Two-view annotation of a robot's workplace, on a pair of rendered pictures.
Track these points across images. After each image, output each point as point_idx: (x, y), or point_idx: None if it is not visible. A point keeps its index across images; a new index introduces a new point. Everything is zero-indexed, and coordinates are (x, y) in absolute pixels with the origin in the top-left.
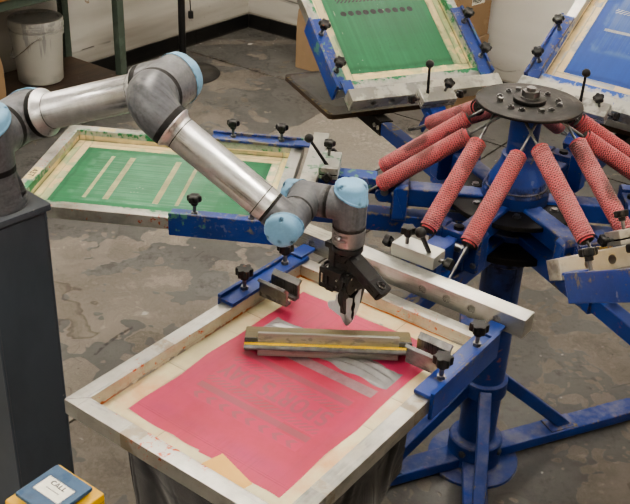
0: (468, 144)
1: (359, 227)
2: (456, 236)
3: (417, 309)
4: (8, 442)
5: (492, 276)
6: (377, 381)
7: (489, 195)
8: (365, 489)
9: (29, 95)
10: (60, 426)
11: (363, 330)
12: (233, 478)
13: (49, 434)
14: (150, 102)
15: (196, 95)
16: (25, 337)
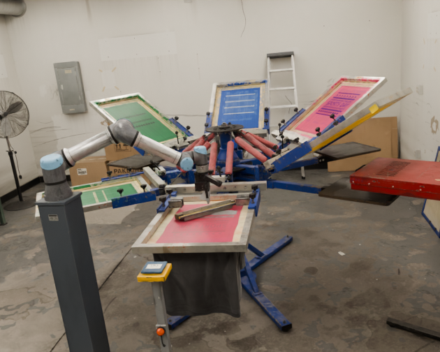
0: (211, 144)
1: (207, 162)
2: (221, 174)
3: (227, 194)
4: (80, 307)
5: None
6: (231, 213)
7: (228, 157)
8: (242, 252)
9: (63, 150)
10: (97, 297)
11: None
12: None
13: (94, 301)
14: (127, 130)
15: None
16: (81, 253)
